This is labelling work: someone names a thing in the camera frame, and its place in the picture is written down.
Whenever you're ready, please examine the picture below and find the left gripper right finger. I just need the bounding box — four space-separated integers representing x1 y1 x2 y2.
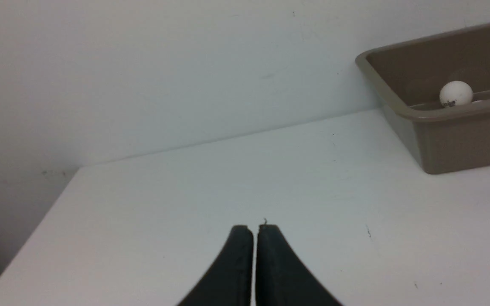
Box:
255 224 341 306

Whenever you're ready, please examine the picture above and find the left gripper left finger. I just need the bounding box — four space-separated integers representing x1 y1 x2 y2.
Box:
179 225 254 306

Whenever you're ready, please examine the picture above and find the white ping-pong ball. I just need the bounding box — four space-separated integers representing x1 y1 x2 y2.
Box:
439 81 474 108

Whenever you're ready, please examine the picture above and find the taupe plastic bin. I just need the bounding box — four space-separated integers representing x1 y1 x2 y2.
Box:
355 23 490 174

